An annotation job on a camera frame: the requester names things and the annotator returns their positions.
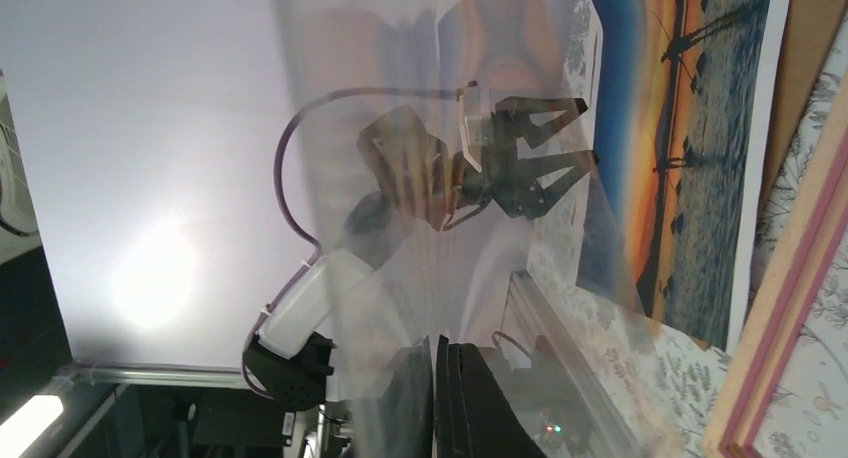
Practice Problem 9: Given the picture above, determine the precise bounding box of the brown cardboard backing board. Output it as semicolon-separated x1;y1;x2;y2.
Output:
759;0;847;208

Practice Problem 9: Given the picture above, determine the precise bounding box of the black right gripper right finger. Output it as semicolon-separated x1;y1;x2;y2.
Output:
435;335;544;458

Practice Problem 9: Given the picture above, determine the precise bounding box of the pink wooden picture frame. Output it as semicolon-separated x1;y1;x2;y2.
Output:
701;87;847;457

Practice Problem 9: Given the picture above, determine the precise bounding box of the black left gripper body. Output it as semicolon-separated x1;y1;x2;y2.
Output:
454;111;526;207

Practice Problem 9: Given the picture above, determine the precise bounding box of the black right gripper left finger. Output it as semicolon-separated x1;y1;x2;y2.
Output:
354;338;434;458

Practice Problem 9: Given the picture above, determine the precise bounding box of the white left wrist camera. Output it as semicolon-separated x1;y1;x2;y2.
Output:
457;81;494;172

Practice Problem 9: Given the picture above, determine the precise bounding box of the clear acrylic sheet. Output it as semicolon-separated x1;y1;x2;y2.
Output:
272;0;651;457

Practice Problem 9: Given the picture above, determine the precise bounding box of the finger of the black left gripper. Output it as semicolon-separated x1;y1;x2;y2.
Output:
493;96;589;161
496;150;598;220

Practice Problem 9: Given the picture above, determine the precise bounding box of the sunset photo print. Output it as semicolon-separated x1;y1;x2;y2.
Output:
591;0;790;350

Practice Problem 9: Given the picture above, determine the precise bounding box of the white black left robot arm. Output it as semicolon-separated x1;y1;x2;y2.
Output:
241;96;598;412

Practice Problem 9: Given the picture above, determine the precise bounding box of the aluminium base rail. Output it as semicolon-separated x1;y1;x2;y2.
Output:
490;271;641;457

